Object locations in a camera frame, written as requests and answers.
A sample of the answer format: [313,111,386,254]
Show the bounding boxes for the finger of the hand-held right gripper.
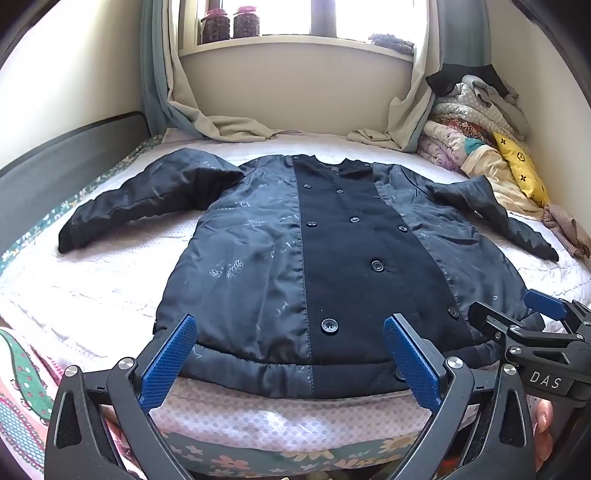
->
[468,301,520,343]
[524,288,591,334]

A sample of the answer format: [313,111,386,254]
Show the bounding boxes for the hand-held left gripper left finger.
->
[45,314,199,480]

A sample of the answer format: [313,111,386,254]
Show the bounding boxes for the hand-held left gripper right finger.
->
[383,314,539,480]

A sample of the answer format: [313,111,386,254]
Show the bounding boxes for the dark navy buttoned jacket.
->
[58,148,560,400]

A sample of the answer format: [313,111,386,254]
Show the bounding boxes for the person's right hand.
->
[532,398,556,464]

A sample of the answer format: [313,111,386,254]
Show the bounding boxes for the brown striped cloth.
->
[542,203,591,259]

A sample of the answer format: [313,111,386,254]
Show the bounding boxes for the bed with white quilted cover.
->
[0,127,591,444]

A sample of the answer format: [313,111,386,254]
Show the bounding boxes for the cream blanket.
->
[461,142,546,219]

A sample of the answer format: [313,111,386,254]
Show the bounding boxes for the yellow patterned pillow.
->
[491,131,553,209]

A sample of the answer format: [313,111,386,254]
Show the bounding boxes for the pink green patterned blanket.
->
[0,328,139,480]

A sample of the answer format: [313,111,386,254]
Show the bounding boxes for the pink floral quilt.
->
[418,117,491,175]

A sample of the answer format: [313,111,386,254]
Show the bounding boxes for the beige curtain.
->
[164,0,279,142]
[346,0,445,151]

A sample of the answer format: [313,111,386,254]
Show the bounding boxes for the black garment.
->
[425,64,509,98]

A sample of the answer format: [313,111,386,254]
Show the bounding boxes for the grey-blue curtain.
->
[140,0,185,136]
[436,0,493,71]

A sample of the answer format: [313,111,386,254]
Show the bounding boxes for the dark dried plants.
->
[368,32,416,56]

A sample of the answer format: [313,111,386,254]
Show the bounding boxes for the glass jar with dark contents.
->
[200,8,232,44]
[232,6,262,40]

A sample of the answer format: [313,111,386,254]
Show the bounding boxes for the grey bed frame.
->
[0,111,154,186]

